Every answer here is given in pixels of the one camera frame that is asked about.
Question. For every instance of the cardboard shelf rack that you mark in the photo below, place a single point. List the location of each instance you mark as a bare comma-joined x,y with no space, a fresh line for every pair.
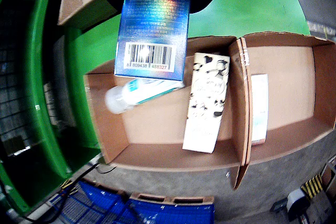
329,176

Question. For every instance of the cow print hand cream box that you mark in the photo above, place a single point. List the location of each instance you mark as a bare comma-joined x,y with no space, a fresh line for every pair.
207,103

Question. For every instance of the white teal tube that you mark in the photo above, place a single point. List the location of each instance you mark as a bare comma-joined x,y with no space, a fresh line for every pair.
147,91

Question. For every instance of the shallow cardboard tray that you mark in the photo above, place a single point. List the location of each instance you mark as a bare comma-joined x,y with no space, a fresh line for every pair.
78,6

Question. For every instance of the yellow black striped block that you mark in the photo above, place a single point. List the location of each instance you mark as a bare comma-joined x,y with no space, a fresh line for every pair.
312,186

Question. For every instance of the white box with red band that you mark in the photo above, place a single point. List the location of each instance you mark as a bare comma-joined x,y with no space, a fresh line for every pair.
260,108

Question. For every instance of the brown cardboard box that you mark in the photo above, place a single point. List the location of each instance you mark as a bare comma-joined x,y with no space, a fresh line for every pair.
157,129
288,90

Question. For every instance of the green metal shelf frame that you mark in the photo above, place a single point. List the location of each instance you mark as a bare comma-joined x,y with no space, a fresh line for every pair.
39,77

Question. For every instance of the blue holographic product box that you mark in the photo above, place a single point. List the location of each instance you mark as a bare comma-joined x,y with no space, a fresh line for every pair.
155,24

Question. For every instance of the white black door device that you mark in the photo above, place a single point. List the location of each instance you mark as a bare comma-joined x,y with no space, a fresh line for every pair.
296,203

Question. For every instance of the wooden pallet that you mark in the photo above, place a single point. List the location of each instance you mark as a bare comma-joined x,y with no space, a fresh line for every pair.
105,186
168,199

